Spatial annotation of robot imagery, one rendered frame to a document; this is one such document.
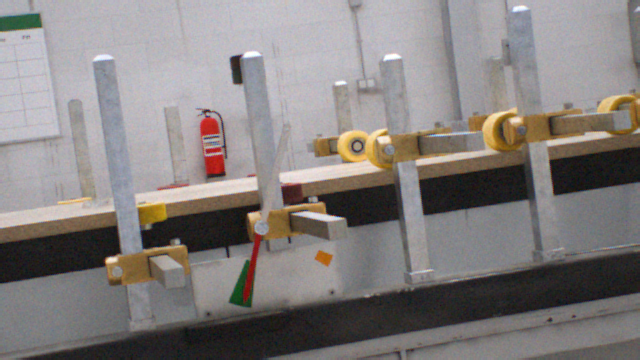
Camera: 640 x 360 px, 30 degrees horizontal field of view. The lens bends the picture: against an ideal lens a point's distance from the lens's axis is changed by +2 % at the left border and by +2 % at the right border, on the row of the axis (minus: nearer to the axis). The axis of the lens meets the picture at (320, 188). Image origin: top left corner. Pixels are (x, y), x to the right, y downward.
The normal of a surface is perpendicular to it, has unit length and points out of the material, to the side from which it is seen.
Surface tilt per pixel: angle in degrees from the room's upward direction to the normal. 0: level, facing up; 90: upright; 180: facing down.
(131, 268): 90
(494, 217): 90
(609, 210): 90
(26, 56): 90
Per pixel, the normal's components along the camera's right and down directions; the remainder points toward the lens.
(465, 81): 0.22, 0.02
